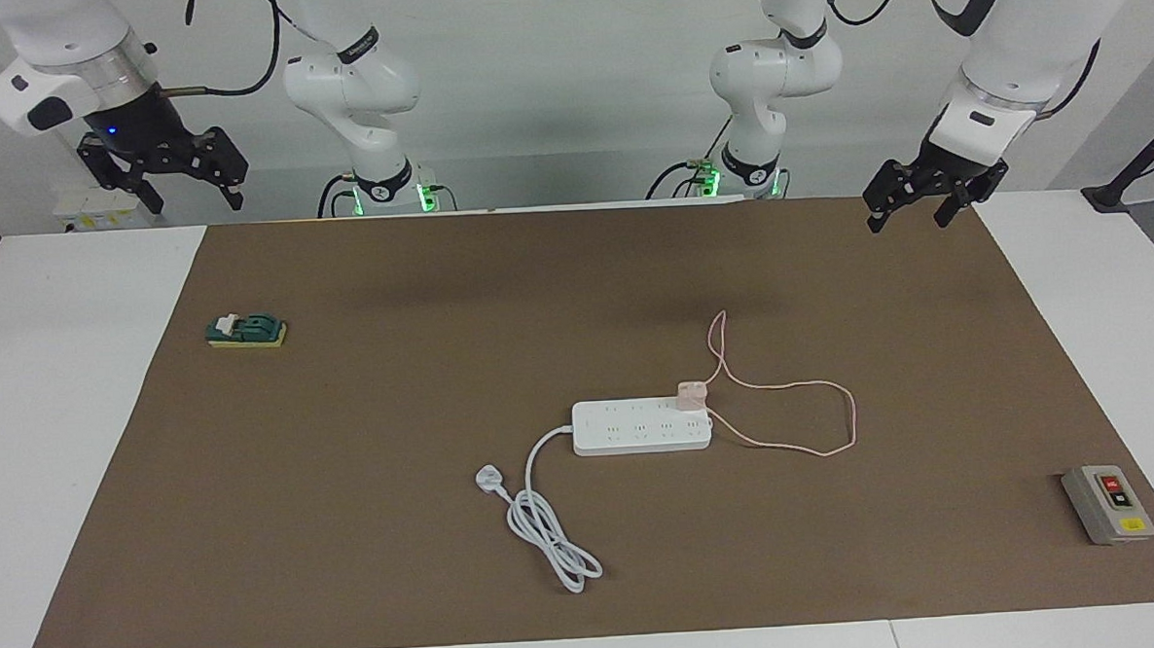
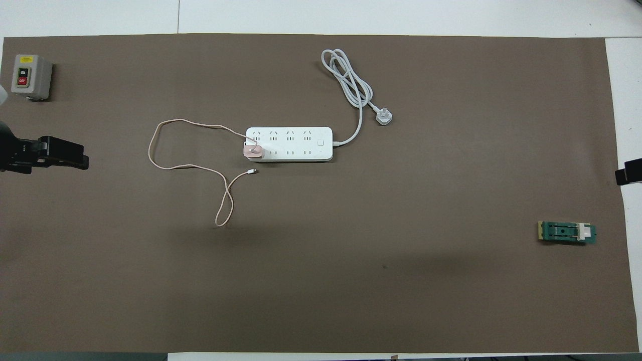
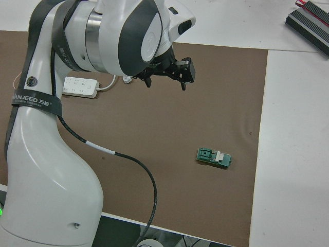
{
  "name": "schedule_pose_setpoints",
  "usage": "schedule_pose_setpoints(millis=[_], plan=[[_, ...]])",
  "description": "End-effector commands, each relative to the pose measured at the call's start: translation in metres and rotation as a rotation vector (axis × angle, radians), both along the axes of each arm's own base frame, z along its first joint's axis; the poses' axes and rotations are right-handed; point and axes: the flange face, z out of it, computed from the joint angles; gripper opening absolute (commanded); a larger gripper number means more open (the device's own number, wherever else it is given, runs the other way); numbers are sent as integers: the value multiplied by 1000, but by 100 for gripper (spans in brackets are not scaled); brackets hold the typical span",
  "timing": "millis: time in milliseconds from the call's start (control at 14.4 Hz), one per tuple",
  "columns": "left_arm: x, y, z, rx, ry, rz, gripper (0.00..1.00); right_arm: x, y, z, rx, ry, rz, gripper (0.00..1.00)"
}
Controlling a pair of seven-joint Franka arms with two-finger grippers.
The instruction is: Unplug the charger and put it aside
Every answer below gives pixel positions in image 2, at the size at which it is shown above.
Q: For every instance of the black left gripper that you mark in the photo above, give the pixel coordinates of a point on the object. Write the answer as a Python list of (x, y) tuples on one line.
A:
[(15, 153)]

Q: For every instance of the pink charger adapter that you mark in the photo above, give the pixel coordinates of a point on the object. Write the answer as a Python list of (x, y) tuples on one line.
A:
[(251, 152)]

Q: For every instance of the white power strip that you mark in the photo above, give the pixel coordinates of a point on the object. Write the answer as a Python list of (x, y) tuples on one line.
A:
[(291, 145)]

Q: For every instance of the brown table mat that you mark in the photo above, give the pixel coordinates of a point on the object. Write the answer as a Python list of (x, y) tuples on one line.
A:
[(351, 276)]

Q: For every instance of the grey on-off switch box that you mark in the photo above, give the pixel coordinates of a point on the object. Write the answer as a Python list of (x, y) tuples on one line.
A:
[(30, 75)]

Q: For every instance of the green knife switch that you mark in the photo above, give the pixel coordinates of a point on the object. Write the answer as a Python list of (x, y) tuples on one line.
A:
[(562, 231)]

